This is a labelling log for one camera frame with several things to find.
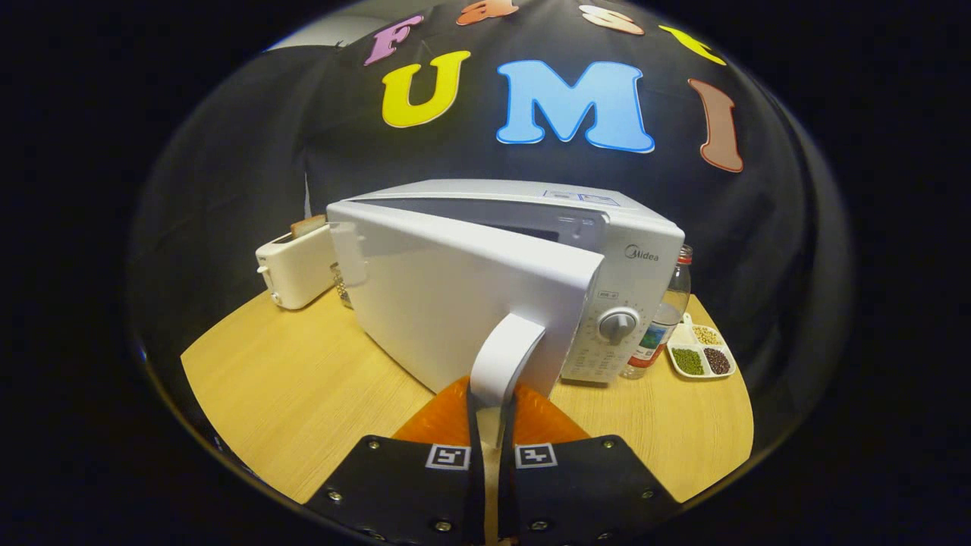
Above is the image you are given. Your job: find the white divided dish of beans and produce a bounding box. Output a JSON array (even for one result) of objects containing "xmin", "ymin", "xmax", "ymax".
[{"xmin": 666, "ymin": 312, "xmax": 737, "ymax": 380}]

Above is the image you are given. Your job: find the white microwave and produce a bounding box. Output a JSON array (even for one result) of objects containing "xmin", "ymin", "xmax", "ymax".
[{"xmin": 326, "ymin": 179, "xmax": 686, "ymax": 448}]

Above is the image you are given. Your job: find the clear plastic bottle red label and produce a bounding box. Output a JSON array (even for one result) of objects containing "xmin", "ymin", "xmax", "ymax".
[{"xmin": 621, "ymin": 244, "xmax": 693, "ymax": 380}]

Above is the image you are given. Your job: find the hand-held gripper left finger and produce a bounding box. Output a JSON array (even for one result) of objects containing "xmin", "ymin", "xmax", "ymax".
[{"xmin": 303, "ymin": 377, "xmax": 486, "ymax": 545}]

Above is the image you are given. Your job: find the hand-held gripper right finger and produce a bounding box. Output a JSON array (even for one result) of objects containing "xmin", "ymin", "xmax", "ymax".
[{"xmin": 497, "ymin": 381, "xmax": 683, "ymax": 545}]

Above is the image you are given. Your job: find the white toaster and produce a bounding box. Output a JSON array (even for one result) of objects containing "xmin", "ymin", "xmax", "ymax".
[{"xmin": 256, "ymin": 220, "xmax": 338, "ymax": 310}]

